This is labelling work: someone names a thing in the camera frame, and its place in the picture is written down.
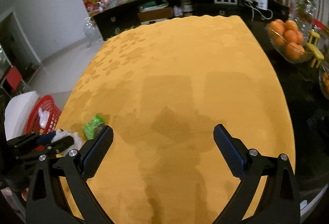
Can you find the glass fruit bowl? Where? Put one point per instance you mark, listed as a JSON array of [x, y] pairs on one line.
[[305, 55]]

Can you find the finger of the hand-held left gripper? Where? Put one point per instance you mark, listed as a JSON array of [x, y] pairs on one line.
[[61, 143], [23, 139]]

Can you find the large clear water jug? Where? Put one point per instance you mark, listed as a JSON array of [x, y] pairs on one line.
[[93, 32]]

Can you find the brown drawer box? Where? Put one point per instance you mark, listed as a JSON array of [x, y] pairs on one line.
[[155, 15]]

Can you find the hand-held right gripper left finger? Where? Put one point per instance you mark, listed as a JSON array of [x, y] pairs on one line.
[[99, 152]]

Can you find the yellow table cloth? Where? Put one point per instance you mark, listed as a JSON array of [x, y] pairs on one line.
[[180, 59]]

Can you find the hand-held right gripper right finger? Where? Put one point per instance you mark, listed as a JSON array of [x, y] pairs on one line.
[[227, 152]]

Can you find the red chair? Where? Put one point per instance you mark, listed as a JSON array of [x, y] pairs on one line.
[[14, 77]]

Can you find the red plastic mesh basket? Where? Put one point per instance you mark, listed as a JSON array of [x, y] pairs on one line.
[[48, 105]]

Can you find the green wrapper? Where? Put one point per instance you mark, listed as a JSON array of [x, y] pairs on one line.
[[92, 126]]

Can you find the green packets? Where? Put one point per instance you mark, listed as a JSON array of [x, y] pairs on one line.
[[153, 5]]

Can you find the red festive wall poster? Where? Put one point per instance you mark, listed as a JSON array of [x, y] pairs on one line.
[[91, 1]]

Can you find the small yellow toy chair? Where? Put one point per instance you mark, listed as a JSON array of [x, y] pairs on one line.
[[314, 35], [314, 52]]

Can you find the white tissue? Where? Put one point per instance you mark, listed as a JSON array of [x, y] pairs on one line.
[[66, 135]]

